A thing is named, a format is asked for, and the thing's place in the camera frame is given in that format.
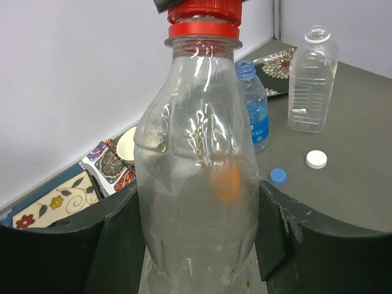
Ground orange juice bottle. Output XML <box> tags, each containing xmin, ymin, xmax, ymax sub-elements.
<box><xmin>207</xmin><ymin>159</ymin><xmax>241</xmax><ymax>203</ymax></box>

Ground cream ceramic bowl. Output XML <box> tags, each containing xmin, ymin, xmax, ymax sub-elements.
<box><xmin>116</xmin><ymin>126</ymin><xmax>137</xmax><ymax>164</ymax></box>

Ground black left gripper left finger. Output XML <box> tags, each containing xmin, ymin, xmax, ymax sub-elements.
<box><xmin>1</xmin><ymin>182</ymin><xmax>145</xmax><ymax>293</ymax></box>

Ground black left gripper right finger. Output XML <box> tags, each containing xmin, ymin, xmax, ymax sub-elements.
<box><xmin>255</xmin><ymin>179</ymin><xmax>391</xmax><ymax>293</ymax></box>

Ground blue label water bottle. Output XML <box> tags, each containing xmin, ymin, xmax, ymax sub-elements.
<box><xmin>236</xmin><ymin>59</ymin><xmax>270</xmax><ymax>154</ymax></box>

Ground white bottle cap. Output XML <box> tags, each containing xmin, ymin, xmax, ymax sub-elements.
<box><xmin>306</xmin><ymin>150</ymin><xmax>328</xmax><ymax>169</ymax></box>

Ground blue patterned placemat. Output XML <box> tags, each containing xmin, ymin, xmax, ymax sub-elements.
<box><xmin>1</xmin><ymin>139</ymin><xmax>135</xmax><ymax>228</ymax></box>

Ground dark floral square plate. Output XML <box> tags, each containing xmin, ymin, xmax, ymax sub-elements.
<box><xmin>235</xmin><ymin>48</ymin><xmax>296</xmax><ymax>106</ymax></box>

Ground large clear plastic bottle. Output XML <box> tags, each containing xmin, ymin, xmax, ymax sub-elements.
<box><xmin>287</xmin><ymin>24</ymin><xmax>339</xmax><ymax>133</ymax></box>

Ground red bottle cap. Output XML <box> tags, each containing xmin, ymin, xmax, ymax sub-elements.
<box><xmin>167</xmin><ymin>0</ymin><xmax>242</xmax><ymax>26</ymax></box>

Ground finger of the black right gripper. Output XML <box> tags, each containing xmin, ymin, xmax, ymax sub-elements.
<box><xmin>153</xmin><ymin>0</ymin><xmax>185</xmax><ymax>13</ymax></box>

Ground cream floral square plate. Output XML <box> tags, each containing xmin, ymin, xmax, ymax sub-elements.
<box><xmin>12</xmin><ymin>171</ymin><xmax>101</xmax><ymax>230</ymax></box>

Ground blue bottle cap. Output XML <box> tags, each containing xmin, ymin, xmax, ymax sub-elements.
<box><xmin>269</xmin><ymin>168</ymin><xmax>287</xmax><ymax>184</ymax></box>

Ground small red cap bottle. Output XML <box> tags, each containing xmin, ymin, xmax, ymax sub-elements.
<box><xmin>133</xmin><ymin>0</ymin><xmax>261</xmax><ymax>294</ymax></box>

